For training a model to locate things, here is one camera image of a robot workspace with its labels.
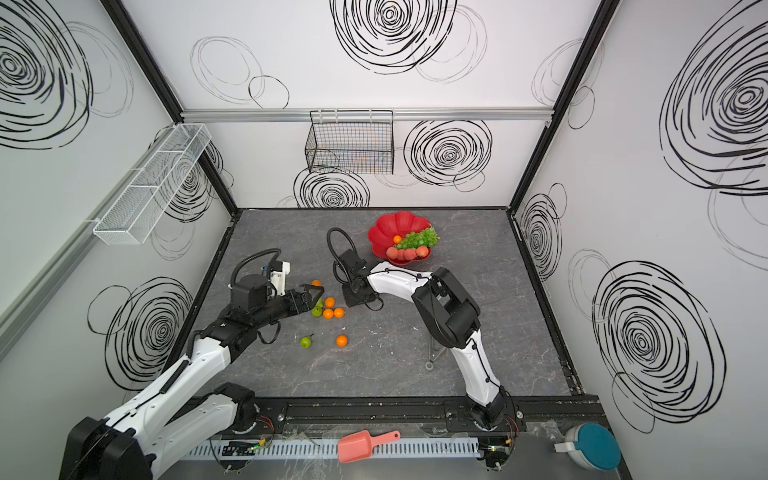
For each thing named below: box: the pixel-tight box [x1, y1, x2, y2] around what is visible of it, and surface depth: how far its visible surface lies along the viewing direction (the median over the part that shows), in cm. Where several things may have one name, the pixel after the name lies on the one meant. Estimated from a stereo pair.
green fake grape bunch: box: [394, 227, 441, 250], surface depth 105 cm
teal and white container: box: [554, 422, 622, 472], surface depth 66 cm
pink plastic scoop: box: [337, 430, 401, 464], surface depth 71 cm
